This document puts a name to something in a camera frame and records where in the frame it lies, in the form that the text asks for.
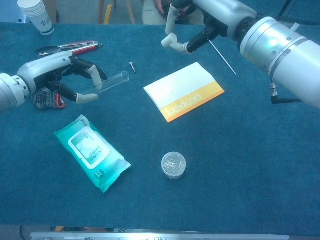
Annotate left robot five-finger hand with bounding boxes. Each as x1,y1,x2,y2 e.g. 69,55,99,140
16,51,109,105

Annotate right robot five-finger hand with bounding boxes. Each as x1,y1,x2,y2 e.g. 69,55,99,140
165,0,257,54

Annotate small white cap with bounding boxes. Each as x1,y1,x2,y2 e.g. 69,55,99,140
161,33,178,48

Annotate clear glass test tube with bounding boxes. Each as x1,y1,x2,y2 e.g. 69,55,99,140
83,71,131,97

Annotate grey knit work glove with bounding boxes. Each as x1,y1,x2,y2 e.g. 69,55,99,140
31,87,67,110

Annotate red steel kitchen tongs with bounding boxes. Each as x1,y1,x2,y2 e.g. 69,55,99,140
34,40,104,57

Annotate thin white rod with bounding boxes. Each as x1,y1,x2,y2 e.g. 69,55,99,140
209,40,237,76

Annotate white paper cup stack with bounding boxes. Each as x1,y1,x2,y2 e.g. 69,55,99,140
17,0,55,36

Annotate black tripod leg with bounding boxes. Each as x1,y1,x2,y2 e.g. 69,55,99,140
276,0,293,22

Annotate seated person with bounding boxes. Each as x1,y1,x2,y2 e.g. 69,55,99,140
142,0,206,26

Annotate blue fabric covered bench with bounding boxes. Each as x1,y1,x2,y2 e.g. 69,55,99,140
249,0,320,26

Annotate white orange Lexicon booklet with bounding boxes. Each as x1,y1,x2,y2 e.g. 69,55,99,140
143,61,226,124

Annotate wooden chair legs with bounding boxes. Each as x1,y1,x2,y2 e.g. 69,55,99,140
98,0,136,25

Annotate teal wet wipes pack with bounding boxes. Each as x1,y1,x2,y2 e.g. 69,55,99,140
53,114,132,194

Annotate blue table cloth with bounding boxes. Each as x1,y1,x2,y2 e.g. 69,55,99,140
0,21,320,237

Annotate clear round clip container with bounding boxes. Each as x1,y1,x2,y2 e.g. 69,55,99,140
161,151,187,180

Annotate aluminium rail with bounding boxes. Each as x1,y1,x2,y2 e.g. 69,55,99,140
30,231,290,240

